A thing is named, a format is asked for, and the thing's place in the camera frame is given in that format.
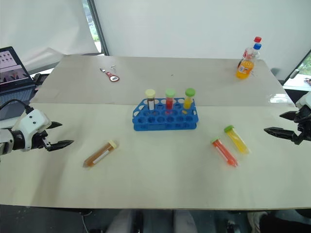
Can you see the yellow tube green cap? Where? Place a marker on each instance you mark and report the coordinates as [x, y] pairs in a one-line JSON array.
[[189, 97], [237, 140]]

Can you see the open black laptop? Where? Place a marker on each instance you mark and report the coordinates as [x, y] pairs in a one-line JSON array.
[[12, 72]]

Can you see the white shoe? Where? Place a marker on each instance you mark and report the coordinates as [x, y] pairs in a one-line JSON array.
[[256, 222]]

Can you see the brown tube pale yellow cap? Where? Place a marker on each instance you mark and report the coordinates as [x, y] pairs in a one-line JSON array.
[[102, 153], [150, 97]]

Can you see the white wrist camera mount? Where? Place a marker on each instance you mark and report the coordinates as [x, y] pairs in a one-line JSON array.
[[306, 99], [31, 121]]

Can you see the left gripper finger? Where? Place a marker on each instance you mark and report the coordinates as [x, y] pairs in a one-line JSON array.
[[60, 145], [55, 124]]

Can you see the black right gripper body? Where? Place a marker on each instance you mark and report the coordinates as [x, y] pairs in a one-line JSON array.
[[305, 123]]

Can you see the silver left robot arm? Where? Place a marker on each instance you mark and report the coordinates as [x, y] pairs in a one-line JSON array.
[[14, 140]]

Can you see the white side table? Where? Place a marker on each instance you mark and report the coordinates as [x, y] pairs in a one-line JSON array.
[[297, 82]]

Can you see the small silver screws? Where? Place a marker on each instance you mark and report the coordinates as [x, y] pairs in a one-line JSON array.
[[113, 66]]

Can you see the small silver metal piece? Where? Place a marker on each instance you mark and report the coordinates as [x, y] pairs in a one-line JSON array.
[[102, 70]]

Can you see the black chair part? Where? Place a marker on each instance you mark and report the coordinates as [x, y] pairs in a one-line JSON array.
[[40, 78]]

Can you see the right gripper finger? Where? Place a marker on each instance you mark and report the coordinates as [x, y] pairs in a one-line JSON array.
[[290, 115], [281, 133]]

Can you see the red handheld digital gauge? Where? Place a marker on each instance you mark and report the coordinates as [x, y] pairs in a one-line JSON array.
[[113, 77]]

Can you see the orange tube green cap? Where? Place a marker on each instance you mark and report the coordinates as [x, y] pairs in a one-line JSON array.
[[224, 151]]

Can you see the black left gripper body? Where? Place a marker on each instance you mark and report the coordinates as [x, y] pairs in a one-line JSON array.
[[40, 140]]

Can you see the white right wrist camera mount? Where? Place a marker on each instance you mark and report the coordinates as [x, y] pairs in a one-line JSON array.
[[306, 99]]

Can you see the orange soda bottle blue cap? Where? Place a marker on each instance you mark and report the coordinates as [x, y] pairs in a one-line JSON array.
[[245, 69]]

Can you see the red tube light green cap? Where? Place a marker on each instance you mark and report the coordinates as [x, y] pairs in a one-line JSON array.
[[170, 97]]

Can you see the cola bottle red cap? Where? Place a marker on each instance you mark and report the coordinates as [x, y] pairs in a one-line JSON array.
[[248, 53]]

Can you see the dark window frame post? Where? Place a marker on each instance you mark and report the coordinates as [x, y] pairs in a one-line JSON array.
[[99, 29]]

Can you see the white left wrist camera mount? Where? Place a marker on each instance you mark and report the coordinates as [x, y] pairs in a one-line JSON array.
[[31, 121]]

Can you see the blue test tube rack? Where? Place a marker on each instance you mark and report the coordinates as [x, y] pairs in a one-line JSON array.
[[160, 121]]

